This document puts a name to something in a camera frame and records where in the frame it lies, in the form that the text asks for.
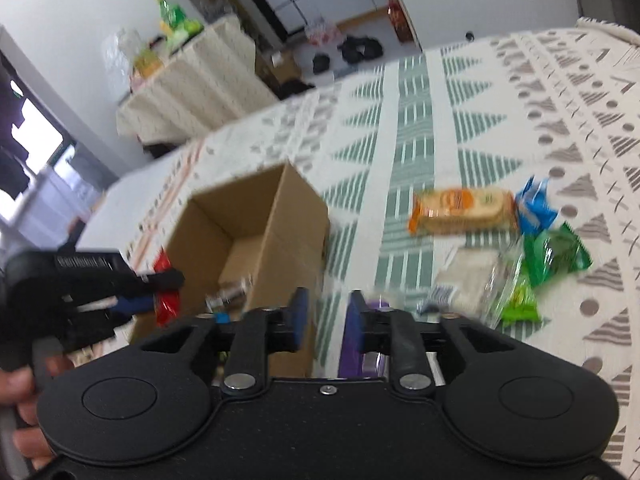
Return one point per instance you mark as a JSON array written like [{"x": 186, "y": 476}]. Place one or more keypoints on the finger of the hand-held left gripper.
[
  {"x": 135, "y": 305},
  {"x": 162, "y": 280}
]

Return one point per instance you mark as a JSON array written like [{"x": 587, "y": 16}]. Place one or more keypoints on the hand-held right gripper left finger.
[{"x": 300, "y": 320}]

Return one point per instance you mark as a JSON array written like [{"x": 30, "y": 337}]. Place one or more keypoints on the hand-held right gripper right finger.
[{"x": 356, "y": 325}]

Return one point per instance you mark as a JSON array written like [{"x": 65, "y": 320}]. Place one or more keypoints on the red snack packet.
[{"x": 167, "y": 305}]

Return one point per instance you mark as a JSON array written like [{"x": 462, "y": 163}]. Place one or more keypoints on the purple snack packet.
[{"x": 372, "y": 367}]

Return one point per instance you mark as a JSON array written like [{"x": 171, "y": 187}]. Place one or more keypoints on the brown cardboard box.
[{"x": 280, "y": 230}]

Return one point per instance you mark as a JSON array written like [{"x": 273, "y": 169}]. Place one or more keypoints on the clear white cake packet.
[{"x": 470, "y": 280}]

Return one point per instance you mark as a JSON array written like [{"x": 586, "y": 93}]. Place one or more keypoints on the orange biscuit packet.
[{"x": 460, "y": 210}]

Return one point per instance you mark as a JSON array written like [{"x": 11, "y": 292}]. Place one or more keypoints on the light green snack packet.
[{"x": 521, "y": 302}]

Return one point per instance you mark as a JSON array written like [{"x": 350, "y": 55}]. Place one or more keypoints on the dark green snack packet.
[{"x": 557, "y": 255}]

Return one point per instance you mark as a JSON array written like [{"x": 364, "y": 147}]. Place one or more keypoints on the blue snack packet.
[{"x": 537, "y": 207}]

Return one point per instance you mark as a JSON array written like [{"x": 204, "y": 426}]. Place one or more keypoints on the person's left hand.
[{"x": 25, "y": 385}]

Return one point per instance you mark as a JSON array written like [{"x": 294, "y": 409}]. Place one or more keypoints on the white bedsheet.
[{"x": 125, "y": 195}]

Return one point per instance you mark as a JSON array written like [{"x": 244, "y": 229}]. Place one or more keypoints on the dotted cream tablecloth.
[{"x": 195, "y": 90}]

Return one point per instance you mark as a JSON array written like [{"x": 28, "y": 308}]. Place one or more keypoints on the clear plastic bag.
[{"x": 117, "y": 50}]

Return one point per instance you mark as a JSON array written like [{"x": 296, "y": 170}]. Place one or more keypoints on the brown carton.
[{"x": 277, "y": 67}]

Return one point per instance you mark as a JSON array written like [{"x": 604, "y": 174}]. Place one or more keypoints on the black slipper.
[
  {"x": 321, "y": 62},
  {"x": 350, "y": 49},
  {"x": 372, "y": 47}
]

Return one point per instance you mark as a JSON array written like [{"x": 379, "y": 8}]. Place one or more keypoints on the green soda bottle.
[{"x": 170, "y": 12}]

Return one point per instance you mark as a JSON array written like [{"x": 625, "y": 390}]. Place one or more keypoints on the patterned bed blanket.
[{"x": 550, "y": 125}]

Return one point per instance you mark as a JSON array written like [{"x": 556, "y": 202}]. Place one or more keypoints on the pink water bottle pack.
[{"x": 322, "y": 30}]

